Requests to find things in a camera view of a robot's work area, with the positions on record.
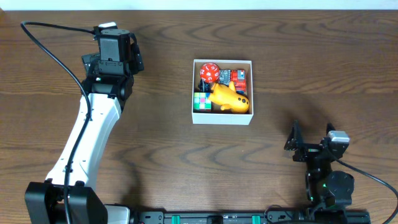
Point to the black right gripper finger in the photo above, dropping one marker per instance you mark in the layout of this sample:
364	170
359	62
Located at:
295	139
330	127

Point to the multicolour puzzle cube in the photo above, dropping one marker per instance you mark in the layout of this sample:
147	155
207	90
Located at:
201	103

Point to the red polyhedral die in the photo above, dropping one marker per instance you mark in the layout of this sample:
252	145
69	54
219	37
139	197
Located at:
210	72

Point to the white cardboard box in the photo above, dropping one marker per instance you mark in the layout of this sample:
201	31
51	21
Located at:
216	116

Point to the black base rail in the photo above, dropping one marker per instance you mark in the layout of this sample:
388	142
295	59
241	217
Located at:
273	214

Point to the black round cap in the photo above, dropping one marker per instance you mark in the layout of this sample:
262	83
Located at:
204	86

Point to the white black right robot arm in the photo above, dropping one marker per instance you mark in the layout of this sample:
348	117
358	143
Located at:
328	190

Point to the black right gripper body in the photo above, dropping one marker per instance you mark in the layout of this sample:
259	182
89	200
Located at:
311	150

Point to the red grey toy truck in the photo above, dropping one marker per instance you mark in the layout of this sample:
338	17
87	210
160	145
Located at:
236	76

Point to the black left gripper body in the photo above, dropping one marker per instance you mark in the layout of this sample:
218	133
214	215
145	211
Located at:
137	58

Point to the orange rubber duck toy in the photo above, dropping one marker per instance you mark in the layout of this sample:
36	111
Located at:
228	98

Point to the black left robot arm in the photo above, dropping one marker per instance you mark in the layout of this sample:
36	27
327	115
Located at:
67	195

